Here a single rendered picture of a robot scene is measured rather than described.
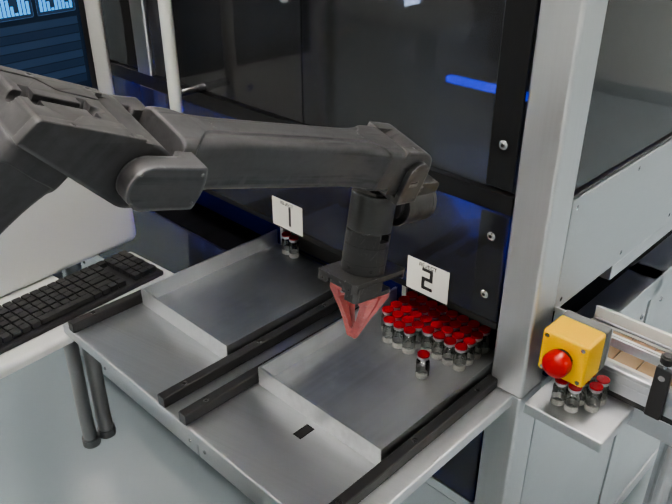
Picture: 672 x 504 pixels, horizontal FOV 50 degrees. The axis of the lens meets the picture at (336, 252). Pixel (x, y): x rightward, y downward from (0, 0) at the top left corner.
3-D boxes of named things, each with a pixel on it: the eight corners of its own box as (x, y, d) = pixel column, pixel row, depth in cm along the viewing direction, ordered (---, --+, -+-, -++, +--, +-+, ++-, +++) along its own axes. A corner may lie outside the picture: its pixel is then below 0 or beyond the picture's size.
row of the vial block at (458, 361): (386, 324, 130) (387, 303, 128) (468, 368, 119) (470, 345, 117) (378, 329, 129) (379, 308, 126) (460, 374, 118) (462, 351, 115)
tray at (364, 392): (394, 302, 137) (395, 286, 135) (512, 360, 121) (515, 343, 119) (259, 384, 116) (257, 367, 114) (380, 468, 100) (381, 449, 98)
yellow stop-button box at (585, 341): (560, 347, 111) (567, 308, 108) (604, 367, 107) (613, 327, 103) (535, 369, 107) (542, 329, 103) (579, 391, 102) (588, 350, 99)
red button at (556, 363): (550, 361, 105) (554, 339, 104) (575, 373, 103) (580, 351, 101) (537, 373, 103) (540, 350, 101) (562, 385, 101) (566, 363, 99)
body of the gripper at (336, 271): (404, 281, 94) (413, 229, 91) (353, 300, 87) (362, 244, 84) (366, 264, 98) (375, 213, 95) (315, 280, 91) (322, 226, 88)
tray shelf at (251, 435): (262, 243, 162) (261, 236, 161) (537, 382, 119) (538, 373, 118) (63, 332, 132) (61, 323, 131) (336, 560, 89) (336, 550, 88)
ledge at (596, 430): (566, 371, 121) (568, 363, 121) (640, 407, 114) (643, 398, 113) (522, 411, 113) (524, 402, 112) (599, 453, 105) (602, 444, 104)
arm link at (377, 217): (343, 179, 87) (378, 192, 84) (379, 173, 92) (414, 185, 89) (336, 231, 90) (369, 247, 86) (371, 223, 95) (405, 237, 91)
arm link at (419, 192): (364, 126, 85) (414, 166, 81) (422, 120, 93) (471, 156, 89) (330, 207, 91) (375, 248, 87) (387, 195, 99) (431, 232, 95)
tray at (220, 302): (276, 243, 158) (275, 229, 156) (363, 286, 142) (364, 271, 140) (142, 304, 136) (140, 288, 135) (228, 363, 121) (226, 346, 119)
